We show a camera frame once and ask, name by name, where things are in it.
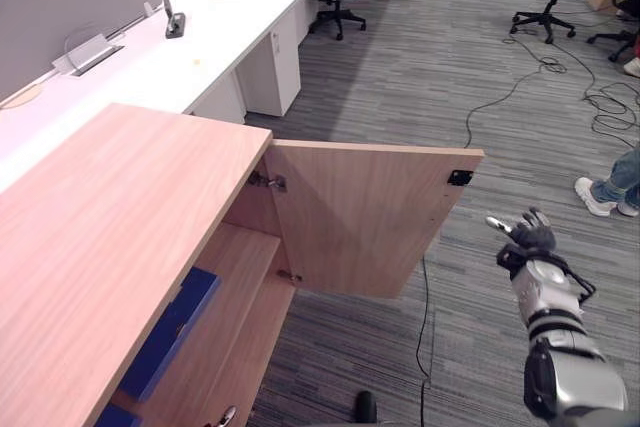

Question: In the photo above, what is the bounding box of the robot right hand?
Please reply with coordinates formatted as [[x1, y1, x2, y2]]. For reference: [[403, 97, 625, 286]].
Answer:
[[486, 206, 558, 252]]

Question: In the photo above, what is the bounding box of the wooden cabinet door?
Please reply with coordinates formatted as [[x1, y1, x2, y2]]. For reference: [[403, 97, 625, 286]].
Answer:
[[264, 139, 485, 301]]

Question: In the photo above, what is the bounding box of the large blue folder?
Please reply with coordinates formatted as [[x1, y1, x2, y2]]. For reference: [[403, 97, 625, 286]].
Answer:
[[117, 266, 223, 403]]

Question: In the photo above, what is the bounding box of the wooden office cabinet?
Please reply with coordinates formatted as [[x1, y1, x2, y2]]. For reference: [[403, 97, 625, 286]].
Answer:
[[0, 102, 301, 427]]

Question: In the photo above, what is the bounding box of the person's white shoe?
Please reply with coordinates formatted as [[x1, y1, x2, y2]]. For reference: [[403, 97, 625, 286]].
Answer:
[[574, 176, 640, 218]]

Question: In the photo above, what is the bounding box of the person's leg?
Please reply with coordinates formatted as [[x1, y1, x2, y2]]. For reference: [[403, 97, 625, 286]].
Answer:
[[591, 145, 640, 204]]

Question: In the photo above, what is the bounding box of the black chair base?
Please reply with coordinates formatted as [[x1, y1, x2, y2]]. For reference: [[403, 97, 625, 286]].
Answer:
[[586, 29, 639, 63]]

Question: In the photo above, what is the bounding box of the black rounded robot part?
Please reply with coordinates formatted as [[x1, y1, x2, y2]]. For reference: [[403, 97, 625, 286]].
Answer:
[[354, 390, 377, 426]]

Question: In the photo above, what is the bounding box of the long white desk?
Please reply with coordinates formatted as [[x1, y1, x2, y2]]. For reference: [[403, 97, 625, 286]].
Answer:
[[0, 0, 354, 193]]

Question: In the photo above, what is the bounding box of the black desk stand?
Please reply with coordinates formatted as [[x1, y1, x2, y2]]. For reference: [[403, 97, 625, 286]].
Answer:
[[158, 0, 187, 40]]

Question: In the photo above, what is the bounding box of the round wooden desk grommet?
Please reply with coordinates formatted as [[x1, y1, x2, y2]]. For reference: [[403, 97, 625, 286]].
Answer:
[[0, 82, 45, 110]]

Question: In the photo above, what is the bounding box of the thin black floor cable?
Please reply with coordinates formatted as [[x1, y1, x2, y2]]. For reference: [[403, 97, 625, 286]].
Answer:
[[413, 255, 434, 427]]

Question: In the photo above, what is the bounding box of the long black floor cable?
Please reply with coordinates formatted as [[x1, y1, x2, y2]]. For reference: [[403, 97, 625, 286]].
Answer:
[[463, 31, 599, 150]]

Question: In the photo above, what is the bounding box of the tangled black floor cable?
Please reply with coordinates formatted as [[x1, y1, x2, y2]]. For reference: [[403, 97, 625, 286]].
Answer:
[[582, 77, 640, 149]]

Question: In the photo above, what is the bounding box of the white drawer pedestal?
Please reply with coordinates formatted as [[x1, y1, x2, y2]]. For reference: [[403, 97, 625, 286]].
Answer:
[[235, 26, 302, 118]]

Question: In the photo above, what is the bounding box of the silver desk cable box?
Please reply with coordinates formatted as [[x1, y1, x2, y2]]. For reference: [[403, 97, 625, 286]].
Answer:
[[51, 33, 125, 78]]

